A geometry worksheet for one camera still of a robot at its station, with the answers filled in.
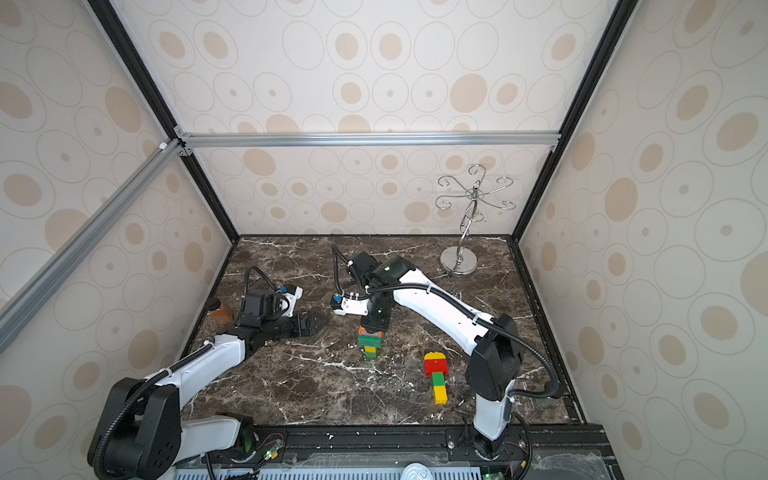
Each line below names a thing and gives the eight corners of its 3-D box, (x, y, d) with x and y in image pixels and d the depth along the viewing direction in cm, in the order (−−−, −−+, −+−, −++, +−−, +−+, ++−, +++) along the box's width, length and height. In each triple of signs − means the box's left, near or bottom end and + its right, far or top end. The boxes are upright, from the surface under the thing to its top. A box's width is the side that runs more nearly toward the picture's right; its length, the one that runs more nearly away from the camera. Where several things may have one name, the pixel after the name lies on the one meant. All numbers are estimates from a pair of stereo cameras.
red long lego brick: (424, 376, 87) (425, 372, 85) (423, 362, 90) (424, 358, 87) (447, 376, 87) (448, 373, 85) (445, 362, 90) (446, 358, 87)
